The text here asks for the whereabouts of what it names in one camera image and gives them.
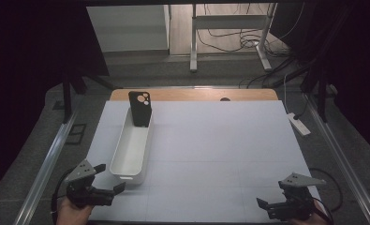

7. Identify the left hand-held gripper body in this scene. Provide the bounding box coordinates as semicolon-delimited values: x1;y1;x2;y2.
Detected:
64;158;115;209

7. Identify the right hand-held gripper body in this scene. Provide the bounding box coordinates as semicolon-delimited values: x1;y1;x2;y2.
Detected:
266;172;327;221

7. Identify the long white plastic bin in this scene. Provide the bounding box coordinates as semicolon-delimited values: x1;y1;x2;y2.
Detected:
109;106;155;186

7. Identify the black phone case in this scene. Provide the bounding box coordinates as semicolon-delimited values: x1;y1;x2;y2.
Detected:
128;91;153;128

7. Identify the person's left hand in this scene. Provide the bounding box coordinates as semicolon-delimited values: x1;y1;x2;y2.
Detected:
55;196;95;225

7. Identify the person's right hand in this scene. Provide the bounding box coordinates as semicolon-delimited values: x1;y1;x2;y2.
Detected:
287;200;331;225

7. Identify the white power strip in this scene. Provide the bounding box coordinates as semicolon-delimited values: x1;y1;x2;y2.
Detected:
287;112;312;137

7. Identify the white table mat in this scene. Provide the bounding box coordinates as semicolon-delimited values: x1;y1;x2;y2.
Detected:
85;100;322;223

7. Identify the black metal stand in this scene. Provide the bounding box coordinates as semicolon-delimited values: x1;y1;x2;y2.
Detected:
299;59;332;124
61;69;89;125

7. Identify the black curtain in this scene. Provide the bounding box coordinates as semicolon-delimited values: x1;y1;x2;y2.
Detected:
0;0;111;201
271;0;370;160

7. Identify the white cabinet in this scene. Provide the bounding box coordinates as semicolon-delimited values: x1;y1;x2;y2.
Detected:
86;4;171;53

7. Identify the aluminium rail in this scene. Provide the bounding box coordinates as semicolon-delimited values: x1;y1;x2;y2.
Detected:
303;93;370;225
12;112;79;225

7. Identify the black plug cable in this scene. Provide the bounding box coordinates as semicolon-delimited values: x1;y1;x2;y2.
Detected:
293;97;311;121

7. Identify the tangle of black floor cables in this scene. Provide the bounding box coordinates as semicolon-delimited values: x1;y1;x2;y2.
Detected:
196;3;305;89

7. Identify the white desk frame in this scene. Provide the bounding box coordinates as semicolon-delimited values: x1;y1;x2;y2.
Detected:
189;3;278;73

